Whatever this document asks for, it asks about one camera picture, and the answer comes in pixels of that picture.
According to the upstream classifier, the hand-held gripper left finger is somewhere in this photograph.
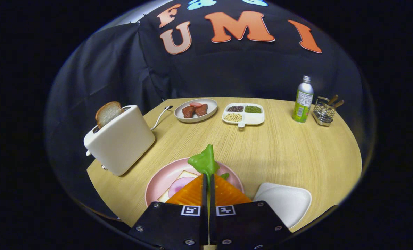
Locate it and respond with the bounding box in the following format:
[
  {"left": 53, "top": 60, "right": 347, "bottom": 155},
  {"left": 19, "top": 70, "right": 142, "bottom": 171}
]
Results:
[{"left": 127, "top": 174, "right": 209, "bottom": 250}]

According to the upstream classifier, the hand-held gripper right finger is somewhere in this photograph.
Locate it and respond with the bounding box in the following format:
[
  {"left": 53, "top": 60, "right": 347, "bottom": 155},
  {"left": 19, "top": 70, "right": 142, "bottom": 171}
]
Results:
[{"left": 209, "top": 174, "right": 292, "bottom": 250}]

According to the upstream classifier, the green lettuce leaf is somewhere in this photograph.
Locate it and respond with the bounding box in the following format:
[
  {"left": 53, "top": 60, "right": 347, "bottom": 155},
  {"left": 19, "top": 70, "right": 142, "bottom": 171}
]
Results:
[{"left": 188, "top": 144, "right": 230, "bottom": 209}]

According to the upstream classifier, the thick brown-crusted bread slice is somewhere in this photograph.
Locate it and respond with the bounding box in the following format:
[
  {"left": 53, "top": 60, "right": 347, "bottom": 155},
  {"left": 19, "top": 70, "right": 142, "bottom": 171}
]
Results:
[{"left": 95, "top": 101, "right": 126, "bottom": 130}]

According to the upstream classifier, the flat white bread slice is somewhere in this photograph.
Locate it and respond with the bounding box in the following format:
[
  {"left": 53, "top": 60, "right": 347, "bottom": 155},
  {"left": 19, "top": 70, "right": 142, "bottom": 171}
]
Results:
[{"left": 157, "top": 170, "right": 200, "bottom": 203}]

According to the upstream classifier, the pink ham slice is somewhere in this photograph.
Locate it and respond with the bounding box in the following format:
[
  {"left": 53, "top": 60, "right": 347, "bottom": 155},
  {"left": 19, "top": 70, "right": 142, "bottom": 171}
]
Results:
[{"left": 167, "top": 177, "right": 196, "bottom": 198}]

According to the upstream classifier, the white leaf-shaped dish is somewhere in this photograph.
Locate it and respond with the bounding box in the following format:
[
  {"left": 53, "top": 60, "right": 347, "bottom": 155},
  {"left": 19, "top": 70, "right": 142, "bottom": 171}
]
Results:
[{"left": 253, "top": 182, "right": 312, "bottom": 229}]

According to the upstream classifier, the pink plate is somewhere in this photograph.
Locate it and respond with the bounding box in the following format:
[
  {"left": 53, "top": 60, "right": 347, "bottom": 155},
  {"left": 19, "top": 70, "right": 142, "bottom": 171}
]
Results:
[{"left": 145, "top": 157, "right": 245, "bottom": 208}]

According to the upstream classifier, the white toaster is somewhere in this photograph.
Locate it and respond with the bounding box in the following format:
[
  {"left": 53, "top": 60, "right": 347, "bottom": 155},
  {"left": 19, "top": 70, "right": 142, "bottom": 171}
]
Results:
[{"left": 83, "top": 105, "right": 156, "bottom": 176}]

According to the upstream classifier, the white divided tray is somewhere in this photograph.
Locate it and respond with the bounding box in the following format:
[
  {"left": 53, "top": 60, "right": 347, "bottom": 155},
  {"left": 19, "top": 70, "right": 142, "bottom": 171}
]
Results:
[{"left": 222, "top": 103, "right": 265, "bottom": 128}]

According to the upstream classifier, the round white plate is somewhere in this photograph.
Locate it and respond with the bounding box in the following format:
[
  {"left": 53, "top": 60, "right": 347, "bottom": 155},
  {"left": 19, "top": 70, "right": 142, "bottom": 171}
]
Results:
[{"left": 174, "top": 98, "right": 218, "bottom": 123}]

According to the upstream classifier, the green label metal bottle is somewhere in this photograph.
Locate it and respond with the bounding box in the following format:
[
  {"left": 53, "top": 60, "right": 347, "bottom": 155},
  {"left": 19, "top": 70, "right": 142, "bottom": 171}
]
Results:
[{"left": 292, "top": 75, "right": 314, "bottom": 124}]

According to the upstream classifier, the black backdrop cloth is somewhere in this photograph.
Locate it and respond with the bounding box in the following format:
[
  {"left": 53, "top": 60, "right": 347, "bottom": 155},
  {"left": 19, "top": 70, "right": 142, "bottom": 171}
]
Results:
[{"left": 45, "top": 0, "right": 366, "bottom": 217}]

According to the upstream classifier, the white toaster cable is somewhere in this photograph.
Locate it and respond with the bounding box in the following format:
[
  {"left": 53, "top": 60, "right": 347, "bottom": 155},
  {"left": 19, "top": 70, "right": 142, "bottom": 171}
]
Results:
[{"left": 150, "top": 105, "right": 174, "bottom": 131}]

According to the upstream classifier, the metal wire cutlery basket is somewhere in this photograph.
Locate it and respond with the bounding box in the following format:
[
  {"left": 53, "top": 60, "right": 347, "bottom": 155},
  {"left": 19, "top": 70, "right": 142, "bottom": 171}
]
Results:
[{"left": 312, "top": 96, "right": 336, "bottom": 126}]

